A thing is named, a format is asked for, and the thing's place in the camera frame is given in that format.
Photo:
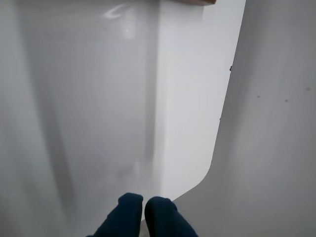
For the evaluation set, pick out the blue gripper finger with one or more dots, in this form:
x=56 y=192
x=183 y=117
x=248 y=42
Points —
x=165 y=219
x=123 y=217

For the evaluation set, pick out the wooden chessboard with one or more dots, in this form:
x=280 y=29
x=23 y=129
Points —
x=202 y=2

